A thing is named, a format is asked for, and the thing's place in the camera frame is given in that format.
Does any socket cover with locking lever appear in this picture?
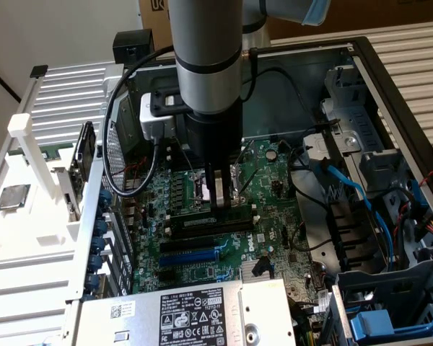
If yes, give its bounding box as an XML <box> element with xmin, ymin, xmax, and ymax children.
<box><xmin>232</xmin><ymin>139</ymin><xmax>257</xmax><ymax>198</ymax></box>

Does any thin red wire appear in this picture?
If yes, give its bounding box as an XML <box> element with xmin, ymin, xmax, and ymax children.
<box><xmin>123</xmin><ymin>157</ymin><xmax>148</xmax><ymax>178</ymax></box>

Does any green RAM stick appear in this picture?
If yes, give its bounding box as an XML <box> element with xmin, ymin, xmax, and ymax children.
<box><xmin>169</xmin><ymin>205</ymin><xmax>254</xmax><ymax>227</ymax></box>
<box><xmin>6</xmin><ymin>142</ymin><xmax>76</xmax><ymax>160</ymax></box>

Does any silver CPU chip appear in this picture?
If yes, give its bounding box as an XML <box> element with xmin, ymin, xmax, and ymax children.
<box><xmin>0</xmin><ymin>183</ymin><xmax>32</xmax><ymax>212</ymax></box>

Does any silver power supply with label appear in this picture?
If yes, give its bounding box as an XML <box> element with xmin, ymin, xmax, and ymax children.
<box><xmin>70</xmin><ymin>278</ymin><xmax>297</xmax><ymax>346</ymax></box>

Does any green Dell motherboard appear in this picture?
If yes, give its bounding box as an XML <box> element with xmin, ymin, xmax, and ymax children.
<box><xmin>131</xmin><ymin>138</ymin><xmax>333</xmax><ymax>325</ymax></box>

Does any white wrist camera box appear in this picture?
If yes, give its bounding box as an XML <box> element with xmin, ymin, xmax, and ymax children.
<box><xmin>139</xmin><ymin>92</ymin><xmax>183</xmax><ymax>143</ymax></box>

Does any thin black wire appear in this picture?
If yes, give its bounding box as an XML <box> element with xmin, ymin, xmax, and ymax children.
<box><xmin>253</xmin><ymin>67</ymin><xmax>333</xmax><ymax>128</ymax></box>

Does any CPU socket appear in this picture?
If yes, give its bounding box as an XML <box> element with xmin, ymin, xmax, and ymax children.
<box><xmin>188</xmin><ymin>168</ymin><xmax>247</xmax><ymax>203</ymax></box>

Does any white parts rack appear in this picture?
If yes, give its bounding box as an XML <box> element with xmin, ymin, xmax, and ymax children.
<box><xmin>0</xmin><ymin>64</ymin><xmax>128</xmax><ymax>277</ymax></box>

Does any small black box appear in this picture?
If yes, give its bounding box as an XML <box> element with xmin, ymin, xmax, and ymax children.
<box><xmin>112</xmin><ymin>29</ymin><xmax>154</xmax><ymax>68</ymax></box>

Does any open PC case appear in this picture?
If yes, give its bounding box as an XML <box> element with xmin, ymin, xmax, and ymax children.
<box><xmin>63</xmin><ymin>35</ymin><xmax>433</xmax><ymax>346</ymax></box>

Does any black camera cable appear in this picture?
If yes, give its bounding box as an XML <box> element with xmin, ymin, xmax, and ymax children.
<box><xmin>102</xmin><ymin>45</ymin><xmax>178</xmax><ymax>198</ymax></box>

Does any small silver heat sink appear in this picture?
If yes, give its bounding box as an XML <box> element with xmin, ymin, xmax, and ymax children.
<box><xmin>242</xmin><ymin>257</ymin><xmax>272</xmax><ymax>281</ymax></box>

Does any black table end cap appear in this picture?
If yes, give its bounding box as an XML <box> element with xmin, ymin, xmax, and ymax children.
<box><xmin>29</xmin><ymin>64</ymin><xmax>49</xmax><ymax>79</ymax></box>

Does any long black expansion slot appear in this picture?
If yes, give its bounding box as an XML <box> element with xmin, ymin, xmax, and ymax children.
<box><xmin>159</xmin><ymin>235</ymin><xmax>216</xmax><ymax>254</ymax></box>

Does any graphics card with metal bracket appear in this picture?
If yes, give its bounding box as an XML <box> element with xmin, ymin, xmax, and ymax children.
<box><xmin>67</xmin><ymin>121</ymin><xmax>97</xmax><ymax>221</ymax></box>

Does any blue SATA wire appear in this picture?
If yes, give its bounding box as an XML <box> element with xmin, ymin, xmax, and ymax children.
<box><xmin>320</xmin><ymin>157</ymin><xmax>396</xmax><ymax>270</ymax></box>

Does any brown cardboard box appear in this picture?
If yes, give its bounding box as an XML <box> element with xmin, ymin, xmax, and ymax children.
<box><xmin>138</xmin><ymin>0</ymin><xmax>433</xmax><ymax>41</ymax></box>

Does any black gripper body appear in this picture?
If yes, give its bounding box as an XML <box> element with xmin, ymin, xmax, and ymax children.
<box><xmin>183</xmin><ymin>102</ymin><xmax>244</xmax><ymax>174</ymax></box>

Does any grey metal disk bay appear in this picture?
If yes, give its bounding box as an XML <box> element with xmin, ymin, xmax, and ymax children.
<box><xmin>319</xmin><ymin>66</ymin><xmax>414</xmax><ymax>190</ymax></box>

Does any blue expansion slot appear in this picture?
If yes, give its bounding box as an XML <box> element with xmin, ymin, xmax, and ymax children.
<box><xmin>158</xmin><ymin>247</ymin><xmax>220</xmax><ymax>268</ymax></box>

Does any blue plastic drive bracket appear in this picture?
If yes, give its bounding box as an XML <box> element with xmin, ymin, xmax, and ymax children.
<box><xmin>331</xmin><ymin>258</ymin><xmax>433</xmax><ymax>346</ymax></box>

